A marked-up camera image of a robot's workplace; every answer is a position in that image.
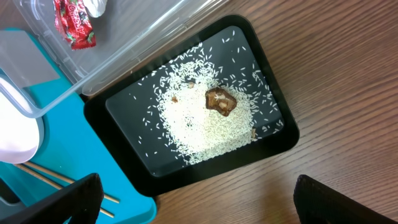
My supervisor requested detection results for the pile of rice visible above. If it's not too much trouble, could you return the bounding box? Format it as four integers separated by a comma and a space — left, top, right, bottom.
132, 29, 284, 166

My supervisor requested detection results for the red snack wrapper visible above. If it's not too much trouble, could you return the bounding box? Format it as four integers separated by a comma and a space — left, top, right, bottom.
53, 0, 96, 50

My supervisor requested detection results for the brown food chunk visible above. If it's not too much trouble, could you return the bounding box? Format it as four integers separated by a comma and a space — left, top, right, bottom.
205, 87, 237, 117

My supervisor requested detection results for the clear plastic bin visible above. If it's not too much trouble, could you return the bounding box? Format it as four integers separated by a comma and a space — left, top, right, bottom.
1, 0, 224, 118

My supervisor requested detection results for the black waste tray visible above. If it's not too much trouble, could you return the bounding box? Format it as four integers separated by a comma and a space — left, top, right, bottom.
84, 15, 299, 197

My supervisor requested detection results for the teal plastic tray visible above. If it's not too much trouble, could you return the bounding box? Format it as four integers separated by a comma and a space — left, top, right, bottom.
1, 93, 157, 223

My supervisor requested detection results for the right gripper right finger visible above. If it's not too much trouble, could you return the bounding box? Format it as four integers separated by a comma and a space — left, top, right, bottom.
293, 175, 397, 224

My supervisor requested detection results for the white tissue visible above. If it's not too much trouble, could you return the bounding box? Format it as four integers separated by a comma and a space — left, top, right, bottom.
83, 0, 108, 18

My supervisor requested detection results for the large white plate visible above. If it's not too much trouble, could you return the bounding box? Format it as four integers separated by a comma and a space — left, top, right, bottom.
1, 75, 45, 164

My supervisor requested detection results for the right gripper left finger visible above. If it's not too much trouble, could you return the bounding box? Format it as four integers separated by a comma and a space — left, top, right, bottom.
1, 173, 104, 224

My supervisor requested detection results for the wooden chopstick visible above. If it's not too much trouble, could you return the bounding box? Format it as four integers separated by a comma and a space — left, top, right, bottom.
24, 162, 120, 203
13, 163, 115, 218

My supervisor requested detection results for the grey dishwasher rack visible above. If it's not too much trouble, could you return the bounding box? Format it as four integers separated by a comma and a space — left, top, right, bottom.
0, 179, 26, 219

